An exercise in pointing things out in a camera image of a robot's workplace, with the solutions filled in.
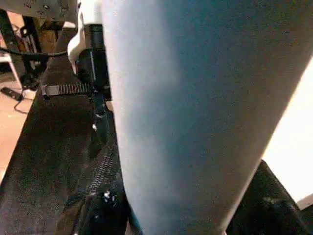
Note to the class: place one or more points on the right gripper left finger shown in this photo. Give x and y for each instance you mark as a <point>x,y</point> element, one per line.
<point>100,205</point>

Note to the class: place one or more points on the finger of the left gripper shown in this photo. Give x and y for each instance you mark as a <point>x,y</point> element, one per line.
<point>103,125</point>

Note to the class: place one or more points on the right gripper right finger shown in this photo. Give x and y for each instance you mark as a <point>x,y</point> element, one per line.
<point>274,210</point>

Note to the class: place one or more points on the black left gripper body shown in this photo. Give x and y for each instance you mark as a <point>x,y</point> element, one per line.
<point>95,63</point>

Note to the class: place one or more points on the white plastic table leg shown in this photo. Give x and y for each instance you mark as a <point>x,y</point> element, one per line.
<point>195,112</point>

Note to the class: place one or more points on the black work mat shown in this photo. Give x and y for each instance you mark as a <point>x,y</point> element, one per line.
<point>44,171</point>

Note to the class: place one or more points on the black metal stand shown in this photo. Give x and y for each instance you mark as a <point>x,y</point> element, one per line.
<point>27,44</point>

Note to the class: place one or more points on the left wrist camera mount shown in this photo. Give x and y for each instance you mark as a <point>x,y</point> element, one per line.
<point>85,34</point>

